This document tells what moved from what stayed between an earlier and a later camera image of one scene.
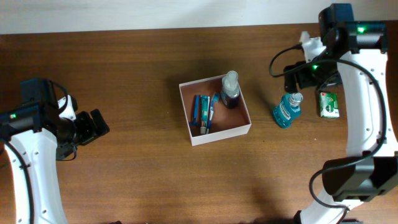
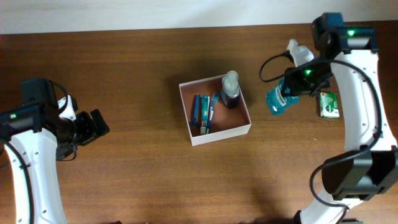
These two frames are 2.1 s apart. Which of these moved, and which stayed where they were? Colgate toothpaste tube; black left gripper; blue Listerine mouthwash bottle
Moved: blue Listerine mouthwash bottle
Stayed: Colgate toothpaste tube; black left gripper
